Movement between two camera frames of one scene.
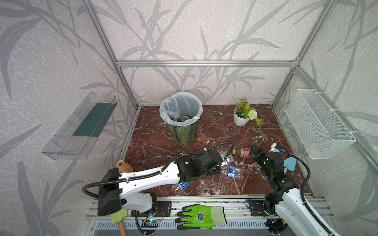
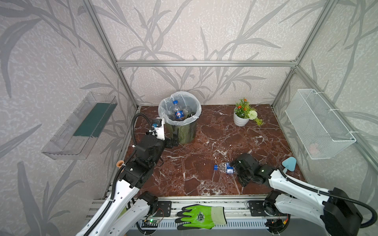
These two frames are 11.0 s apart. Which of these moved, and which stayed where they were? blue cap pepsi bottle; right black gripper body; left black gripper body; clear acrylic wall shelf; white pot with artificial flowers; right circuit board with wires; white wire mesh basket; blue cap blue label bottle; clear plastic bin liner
Moved: right black gripper body; blue cap pepsi bottle; left black gripper body
Stayed: right circuit board with wires; blue cap blue label bottle; clear acrylic wall shelf; white pot with artificial flowers; white wire mesh basket; clear plastic bin liner
